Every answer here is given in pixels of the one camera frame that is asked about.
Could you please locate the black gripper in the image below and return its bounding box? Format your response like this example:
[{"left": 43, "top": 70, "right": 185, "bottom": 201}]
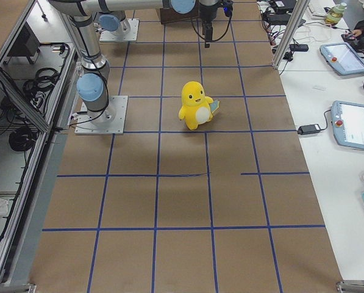
[{"left": 198, "top": 0, "right": 234, "bottom": 48}]

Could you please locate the dark wooden drawer cabinet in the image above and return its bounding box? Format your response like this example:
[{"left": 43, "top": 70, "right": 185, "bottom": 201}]
[{"left": 155, "top": 7, "right": 199, "bottom": 24}]

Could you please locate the yellow plush toy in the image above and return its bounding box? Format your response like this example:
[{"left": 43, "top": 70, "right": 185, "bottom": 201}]
[{"left": 178, "top": 81, "right": 219, "bottom": 131}]

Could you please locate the green drink bottle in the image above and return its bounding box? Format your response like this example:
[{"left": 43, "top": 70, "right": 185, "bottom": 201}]
[{"left": 324, "top": 2, "right": 347, "bottom": 26}]

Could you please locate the far teach pendant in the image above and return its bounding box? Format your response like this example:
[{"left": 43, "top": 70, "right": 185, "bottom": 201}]
[{"left": 319, "top": 43, "right": 364, "bottom": 76}]

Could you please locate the teach pendant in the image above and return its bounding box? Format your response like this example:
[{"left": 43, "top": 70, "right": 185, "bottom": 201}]
[
  {"left": 319, "top": 43, "right": 364, "bottom": 76},
  {"left": 330, "top": 101, "right": 364, "bottom": 150}
]

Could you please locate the black power adapter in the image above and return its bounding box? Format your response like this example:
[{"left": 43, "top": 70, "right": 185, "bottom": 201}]
[{"left": 297, "top": 124, "right": 321, "bottom": 135}]

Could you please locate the near teach pendant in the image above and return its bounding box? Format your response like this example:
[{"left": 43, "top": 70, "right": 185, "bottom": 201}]
[{"left": 330, "top": 101, "right": 364, "bottom": 150}]

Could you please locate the aluminium frame post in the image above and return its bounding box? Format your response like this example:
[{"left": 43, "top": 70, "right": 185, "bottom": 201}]
[{"left": 273, "top": 0, "right": 310, "bottom": 69}]

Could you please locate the coiled black cable bundle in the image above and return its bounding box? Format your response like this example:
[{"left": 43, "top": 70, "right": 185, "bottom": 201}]
[{"left": 8, "top": 125, "right": 36, "bottom": 153}]

